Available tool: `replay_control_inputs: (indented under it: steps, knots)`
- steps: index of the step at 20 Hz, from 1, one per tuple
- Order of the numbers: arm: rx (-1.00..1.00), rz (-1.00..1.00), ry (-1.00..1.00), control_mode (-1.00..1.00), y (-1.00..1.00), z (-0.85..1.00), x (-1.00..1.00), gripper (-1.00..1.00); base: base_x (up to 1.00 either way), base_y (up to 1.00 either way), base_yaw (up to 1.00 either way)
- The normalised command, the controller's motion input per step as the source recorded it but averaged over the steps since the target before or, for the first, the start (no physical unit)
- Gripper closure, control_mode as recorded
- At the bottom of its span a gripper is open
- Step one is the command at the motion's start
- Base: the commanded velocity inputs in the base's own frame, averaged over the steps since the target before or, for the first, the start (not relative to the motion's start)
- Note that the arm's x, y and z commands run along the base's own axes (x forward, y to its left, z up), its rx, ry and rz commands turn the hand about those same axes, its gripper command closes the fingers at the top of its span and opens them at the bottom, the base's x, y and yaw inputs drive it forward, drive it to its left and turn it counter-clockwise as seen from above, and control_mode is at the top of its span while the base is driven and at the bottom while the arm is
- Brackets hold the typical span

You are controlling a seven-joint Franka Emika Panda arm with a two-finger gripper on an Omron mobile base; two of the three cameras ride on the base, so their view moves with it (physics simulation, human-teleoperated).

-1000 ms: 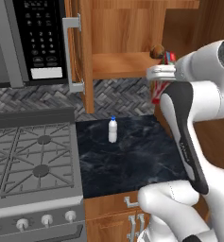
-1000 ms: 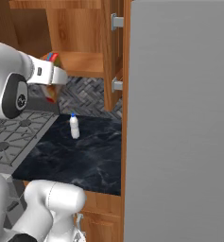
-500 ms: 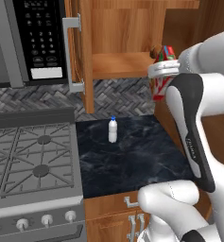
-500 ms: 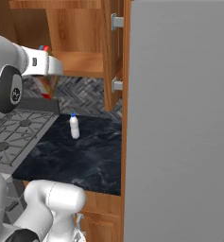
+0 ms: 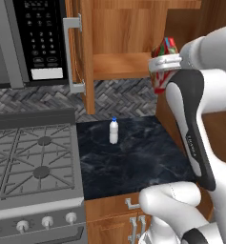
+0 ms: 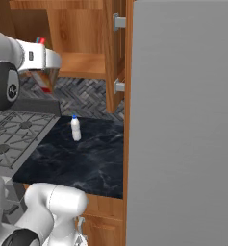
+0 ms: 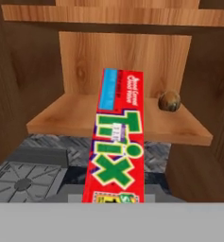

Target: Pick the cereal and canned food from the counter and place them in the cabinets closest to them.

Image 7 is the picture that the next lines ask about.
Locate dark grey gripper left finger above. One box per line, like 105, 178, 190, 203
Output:
43, 183, 86, 204

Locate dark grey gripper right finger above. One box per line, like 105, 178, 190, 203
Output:
143, 183, 187, 204

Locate red cereal box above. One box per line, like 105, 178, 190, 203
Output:
81, 67, 146, 204

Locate grey hob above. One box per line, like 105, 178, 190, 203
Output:
0, 147, 69, 203

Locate dark brown cabinet door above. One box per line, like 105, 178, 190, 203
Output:
164, 18, 224, 203
0, 0, 66, 175

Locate light wooden cabinet shelves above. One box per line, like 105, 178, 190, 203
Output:
1, 0, 224, 147

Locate brown round can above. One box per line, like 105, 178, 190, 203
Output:
157, 90, 182, 112

